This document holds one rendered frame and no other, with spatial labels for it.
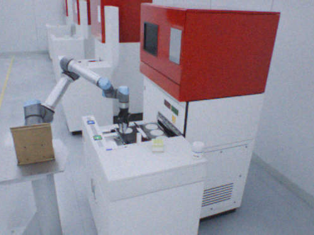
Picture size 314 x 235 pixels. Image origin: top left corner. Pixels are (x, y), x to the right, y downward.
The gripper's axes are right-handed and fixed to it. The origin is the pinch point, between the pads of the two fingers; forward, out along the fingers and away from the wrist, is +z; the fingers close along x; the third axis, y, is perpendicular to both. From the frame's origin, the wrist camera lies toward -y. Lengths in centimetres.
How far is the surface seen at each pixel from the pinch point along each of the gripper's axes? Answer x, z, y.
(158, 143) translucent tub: -34.4, -12.0, -28.6
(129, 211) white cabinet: -25, 20, -58
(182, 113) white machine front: -43.7, -21.5, 1.8
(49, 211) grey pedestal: 43, 53, -43
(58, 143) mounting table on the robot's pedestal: 47, 9, -17
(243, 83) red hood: -82, -41, 28
